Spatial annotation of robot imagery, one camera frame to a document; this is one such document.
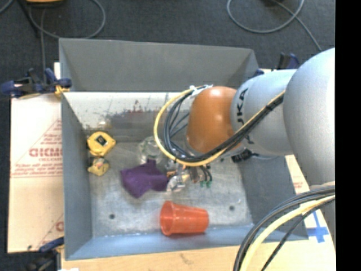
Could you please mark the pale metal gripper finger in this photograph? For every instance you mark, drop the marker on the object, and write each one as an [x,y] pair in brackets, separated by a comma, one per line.
[172,173]
[177,184]

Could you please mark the purple cloth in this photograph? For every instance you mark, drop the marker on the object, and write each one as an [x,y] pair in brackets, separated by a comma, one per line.
[144,179]

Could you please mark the clear glass jar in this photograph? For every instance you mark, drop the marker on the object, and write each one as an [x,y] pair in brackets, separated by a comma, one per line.
[150,150]

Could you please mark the orange plastic cup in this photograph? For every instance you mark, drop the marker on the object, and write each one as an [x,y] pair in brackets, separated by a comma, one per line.
[184,218]

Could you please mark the small yellow toy figure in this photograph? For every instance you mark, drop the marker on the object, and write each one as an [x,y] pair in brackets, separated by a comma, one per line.
[98,166]

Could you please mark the yellow tape measure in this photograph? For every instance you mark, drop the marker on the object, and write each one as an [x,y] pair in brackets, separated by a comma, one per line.
[100,143]

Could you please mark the grey metal bin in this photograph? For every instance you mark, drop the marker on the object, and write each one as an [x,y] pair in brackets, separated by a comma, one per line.
[158,66]

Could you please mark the brown cardboard board red print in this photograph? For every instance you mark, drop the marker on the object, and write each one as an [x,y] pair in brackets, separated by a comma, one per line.
[34,196]

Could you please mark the black cylinder on white bracket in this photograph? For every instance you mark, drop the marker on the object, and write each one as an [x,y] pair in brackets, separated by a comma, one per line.
[241,155]

